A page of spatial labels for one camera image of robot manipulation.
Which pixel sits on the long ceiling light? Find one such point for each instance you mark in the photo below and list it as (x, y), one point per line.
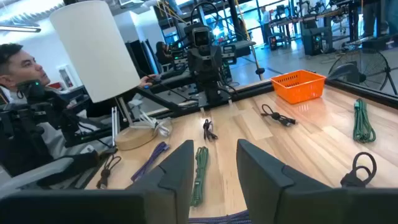
(18, 29)

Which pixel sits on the grey chair armrest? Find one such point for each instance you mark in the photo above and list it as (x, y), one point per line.
(31, 177)

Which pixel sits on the small black computer case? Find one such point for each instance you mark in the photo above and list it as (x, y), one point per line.
(273, 43)

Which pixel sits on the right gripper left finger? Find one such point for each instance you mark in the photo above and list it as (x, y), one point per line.
(93, 208)

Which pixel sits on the yellow rod with black knob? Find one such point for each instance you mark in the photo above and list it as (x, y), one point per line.
(260, 71)

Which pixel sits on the person's hand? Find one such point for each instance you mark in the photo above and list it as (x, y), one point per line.
(147, 81)

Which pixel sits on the black computer tower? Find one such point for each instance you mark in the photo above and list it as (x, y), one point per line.
(317, 42)

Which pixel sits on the white shade wooden table lamp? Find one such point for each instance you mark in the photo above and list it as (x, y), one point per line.
(93, 46)

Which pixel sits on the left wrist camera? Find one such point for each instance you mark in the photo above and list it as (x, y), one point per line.
(202, 37)

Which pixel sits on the person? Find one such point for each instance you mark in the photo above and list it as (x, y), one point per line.
(161, 53)
(21, 68)
(370, 15)
(265, 18)

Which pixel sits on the silver aluminium post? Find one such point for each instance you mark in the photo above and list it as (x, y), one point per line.
(115, 124)

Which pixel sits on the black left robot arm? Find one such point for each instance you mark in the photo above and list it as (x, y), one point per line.
(214, 90)

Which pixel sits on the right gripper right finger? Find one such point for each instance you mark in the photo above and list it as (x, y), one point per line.
(311, 205)

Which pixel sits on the orange plastic basket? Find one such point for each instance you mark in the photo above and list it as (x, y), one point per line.
(298, 90)

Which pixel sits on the black aluminium table frame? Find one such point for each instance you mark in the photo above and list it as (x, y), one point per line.
(373, 95)

